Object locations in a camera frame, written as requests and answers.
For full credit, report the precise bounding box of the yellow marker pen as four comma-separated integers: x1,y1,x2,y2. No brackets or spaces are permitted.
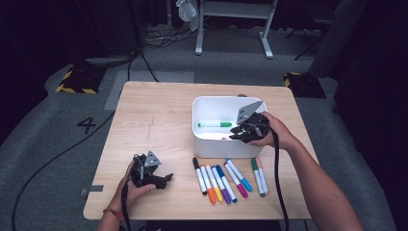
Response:
205,164,224,203

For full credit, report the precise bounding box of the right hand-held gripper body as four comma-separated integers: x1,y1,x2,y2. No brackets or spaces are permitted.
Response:
236,99,272,144

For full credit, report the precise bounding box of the dark green marker pen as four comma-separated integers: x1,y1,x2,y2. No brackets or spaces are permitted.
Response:
250,158,267,198

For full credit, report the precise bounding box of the black floor cable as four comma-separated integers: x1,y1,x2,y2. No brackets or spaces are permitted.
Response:
11,110,115,231
126,49,160,83

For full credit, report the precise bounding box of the black marker pen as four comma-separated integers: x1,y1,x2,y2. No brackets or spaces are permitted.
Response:
191,156,208,196

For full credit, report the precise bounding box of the orange bead bracelet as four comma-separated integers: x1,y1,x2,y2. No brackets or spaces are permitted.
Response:
102,208,125,223

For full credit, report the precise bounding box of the white plastic bag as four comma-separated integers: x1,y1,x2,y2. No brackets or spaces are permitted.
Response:
175,0,199,24

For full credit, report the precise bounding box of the person's dark clothing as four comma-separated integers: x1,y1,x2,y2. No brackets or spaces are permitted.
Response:
140,219,283,231

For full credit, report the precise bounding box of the black yellow striped base plate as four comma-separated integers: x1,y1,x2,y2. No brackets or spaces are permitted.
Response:
283,71,327,99
55,64,108,95

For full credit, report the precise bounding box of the dark blue marker pen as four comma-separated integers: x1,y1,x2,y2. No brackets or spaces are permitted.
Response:
215,164,239,204

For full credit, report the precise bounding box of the black tripod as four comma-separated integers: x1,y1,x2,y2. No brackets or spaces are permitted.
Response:
284,17,323,62

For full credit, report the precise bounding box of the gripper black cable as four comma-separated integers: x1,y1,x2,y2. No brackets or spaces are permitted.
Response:
119,181,133,231
268,125,292,231

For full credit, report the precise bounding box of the light blue marker pen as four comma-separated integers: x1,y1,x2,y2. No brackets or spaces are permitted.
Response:
225,157,254,193

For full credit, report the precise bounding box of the purple marker pen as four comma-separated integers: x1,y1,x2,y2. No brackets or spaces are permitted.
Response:
211,166,232,205

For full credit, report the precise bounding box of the person's left hand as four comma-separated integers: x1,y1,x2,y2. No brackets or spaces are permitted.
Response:
109,159,158,212

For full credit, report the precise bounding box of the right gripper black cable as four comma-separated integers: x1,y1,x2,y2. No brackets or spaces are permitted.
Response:
268,125,292,231

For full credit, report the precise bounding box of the light green marker pen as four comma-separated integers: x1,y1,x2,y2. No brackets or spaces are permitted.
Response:
196,121,233,129

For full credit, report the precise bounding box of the grey stand base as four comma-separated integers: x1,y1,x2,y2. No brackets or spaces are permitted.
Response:
85,55,138,69

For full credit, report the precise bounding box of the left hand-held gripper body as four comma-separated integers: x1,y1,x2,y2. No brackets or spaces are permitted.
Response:
130,150,164,189

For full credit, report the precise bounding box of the person's right hand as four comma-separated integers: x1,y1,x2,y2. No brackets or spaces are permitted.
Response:
249,111,301,153

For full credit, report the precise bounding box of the peach marker pen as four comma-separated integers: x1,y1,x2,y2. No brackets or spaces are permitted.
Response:
255,156,269,195

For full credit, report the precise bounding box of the bundle of floor cables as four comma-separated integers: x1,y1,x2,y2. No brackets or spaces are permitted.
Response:
143,27,197,49

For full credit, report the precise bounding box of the grey tape piece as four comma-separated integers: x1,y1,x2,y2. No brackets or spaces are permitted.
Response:
80,184,105,196

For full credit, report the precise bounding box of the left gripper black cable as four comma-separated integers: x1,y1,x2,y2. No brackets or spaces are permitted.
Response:
119,181,133,231

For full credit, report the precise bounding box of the grey curtain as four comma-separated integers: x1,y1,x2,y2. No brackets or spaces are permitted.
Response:
308,0,369,79

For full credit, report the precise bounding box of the white desk frame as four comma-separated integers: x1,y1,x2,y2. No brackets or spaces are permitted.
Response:
194,0,279,60

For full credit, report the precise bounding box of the white plastic storage box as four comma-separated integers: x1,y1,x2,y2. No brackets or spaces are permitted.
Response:
191,95,268,160

